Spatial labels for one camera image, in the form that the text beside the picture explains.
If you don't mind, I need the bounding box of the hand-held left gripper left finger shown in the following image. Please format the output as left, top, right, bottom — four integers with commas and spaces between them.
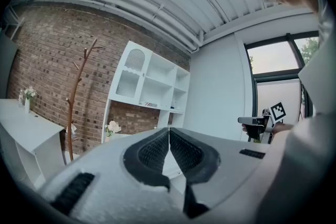
122, 127, 171, 193

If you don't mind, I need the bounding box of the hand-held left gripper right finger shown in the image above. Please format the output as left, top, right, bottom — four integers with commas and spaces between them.
169, 127, 222, 219

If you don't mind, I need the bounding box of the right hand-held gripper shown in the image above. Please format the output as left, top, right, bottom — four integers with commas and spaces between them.
237, 102, 287, 144

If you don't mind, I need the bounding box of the person's right forearm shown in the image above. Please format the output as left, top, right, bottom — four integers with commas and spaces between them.
272, 122, 295, 136

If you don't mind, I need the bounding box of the pink vase with flowers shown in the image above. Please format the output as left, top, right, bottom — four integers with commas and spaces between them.
104, 120, 122, 138

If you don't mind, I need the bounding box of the black framed window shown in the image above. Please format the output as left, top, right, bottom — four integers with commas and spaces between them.
243, 30, 320, 141

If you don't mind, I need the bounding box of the person's white t-shirt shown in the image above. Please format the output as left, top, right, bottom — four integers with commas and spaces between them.
257, 0, 336, 224

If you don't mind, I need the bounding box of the ribbed glass cabinet door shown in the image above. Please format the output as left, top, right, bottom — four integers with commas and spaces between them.
109, 40, 153, 106

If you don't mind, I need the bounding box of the wooden coat rack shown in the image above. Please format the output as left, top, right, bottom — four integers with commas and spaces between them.
61, 38, 103, 166

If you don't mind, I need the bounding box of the white shelf cabinet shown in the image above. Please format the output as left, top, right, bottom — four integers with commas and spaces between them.
101, 39, 191, 145

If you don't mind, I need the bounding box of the white side table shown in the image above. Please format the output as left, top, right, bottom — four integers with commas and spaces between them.
0, 98, 66, 184

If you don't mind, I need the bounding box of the white vase with flowers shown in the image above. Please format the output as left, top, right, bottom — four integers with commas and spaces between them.
18, 86, 37, 114

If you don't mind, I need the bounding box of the row of white ceiling pipes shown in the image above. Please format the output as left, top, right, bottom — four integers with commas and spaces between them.
5, 0, 205, 55

